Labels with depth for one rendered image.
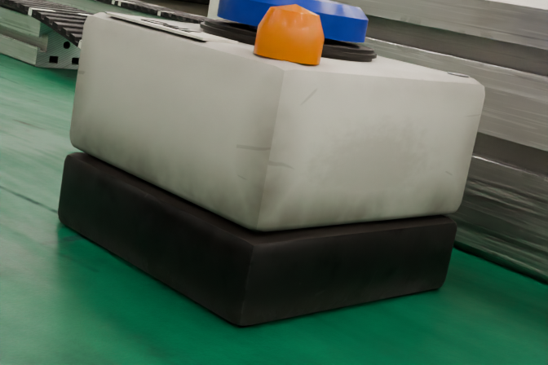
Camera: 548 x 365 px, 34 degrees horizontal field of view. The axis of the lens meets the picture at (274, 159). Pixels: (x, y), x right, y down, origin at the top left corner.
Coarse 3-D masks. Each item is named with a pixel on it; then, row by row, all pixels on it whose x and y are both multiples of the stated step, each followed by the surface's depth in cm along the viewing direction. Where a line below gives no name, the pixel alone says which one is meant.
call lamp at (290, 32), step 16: (272, 16) 19; (288, 16) 19; (304, 16) 19; (272, 32) 19; (288, 32) 19; (304, 32) 19; (320, 32) 19; (256, 48) 20; (272, 48) 19; (288, 48) 19; (304, 48) 19; (320, 48) 20
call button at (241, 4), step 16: (224, 0) 23; (240, 0) 22; (256, 0) 22; (272, 0) 22; (288, 0) 22; (304, 0) 22; (320, 0) 23; (224, 16) 23; (240, 16) 22; (256, 16) 22; (320, 16) 22; (336, 16) 22; (352, 16) 23; (336, 32) 22; (352, 32) 23
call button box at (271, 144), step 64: (128, 64) 22; (192, 64) 21; (256, 64) 19; (320, 64) 20; (384, 64) 23; (128, 128) 22; (192, 128) 21; (256, 128) 19; (320, 128) 20; (384, 128) 21; (448, 128) 23; (64, 192) 25; (128, 192) 22; (192, 192) 21; (256, 192) 19; (320, 192) 20; (384, 192) 22; (448, 192) 24; (128, 256) 23; (192, 256) 21; (256, 256) 19; (320, 256) 21; (384, 256) 23; (448, 256) 25; (256, 320) 20
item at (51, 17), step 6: (42, 12) 54; (36, 18) 54; (42, 18) 53; (48, 18) 53; (54, 18) 53; (60, 18) 54; (66, 18) 54; (72, 18) 55; (78, 18) 55; (84, 18) 55; (48, 24) 53
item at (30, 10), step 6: (24, 6) 55; (30, 6) 55; (36, 6) 56; (24, 12) 55; (30, 12) 54; (36, 12) 54; (48, 12) 55; (54, 12) 55; (60, 12) 55; (66, 12) 56; (72, 12) 57; (78, 12) 57; (84, 12) 58; (90, 12) 58
